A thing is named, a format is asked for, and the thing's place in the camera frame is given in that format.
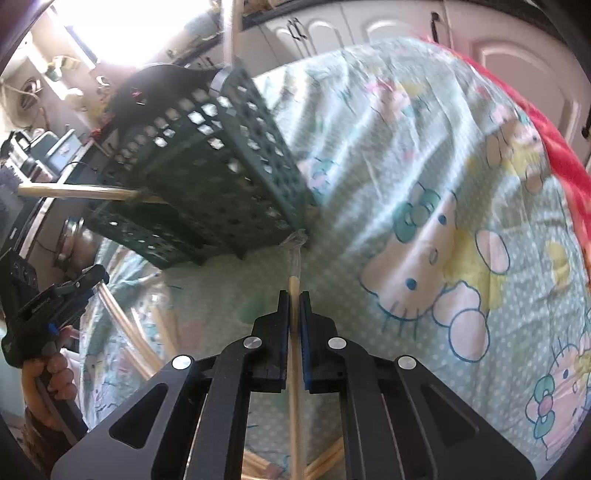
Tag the metal pot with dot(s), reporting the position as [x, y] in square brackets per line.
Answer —
[74, 244]

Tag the person's left forearm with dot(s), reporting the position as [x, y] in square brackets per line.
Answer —
[39, 438]

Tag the red blanket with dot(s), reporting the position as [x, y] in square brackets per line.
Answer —
[554, 152]

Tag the white kitchen cabinets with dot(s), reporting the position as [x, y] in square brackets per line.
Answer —
[508, 55]

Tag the person's left hand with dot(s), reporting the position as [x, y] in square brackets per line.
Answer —
[60, 378]

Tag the bamboo chopsticks pack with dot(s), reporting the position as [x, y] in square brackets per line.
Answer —
[165, 327]
[122, 327]
[69, 191]
[261, 466]
[294, 415]
[325, 459]

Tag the cartoon cat printed sheet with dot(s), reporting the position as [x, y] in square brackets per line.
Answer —
[415, 161]

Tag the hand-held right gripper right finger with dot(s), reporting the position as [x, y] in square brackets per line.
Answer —
[305, 341]

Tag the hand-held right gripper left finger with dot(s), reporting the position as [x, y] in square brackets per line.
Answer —
[282, 341]

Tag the dark green perforated plastic basket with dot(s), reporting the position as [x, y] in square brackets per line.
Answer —
[207, 184]

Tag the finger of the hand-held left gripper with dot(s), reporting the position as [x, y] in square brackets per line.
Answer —
[85, 277]

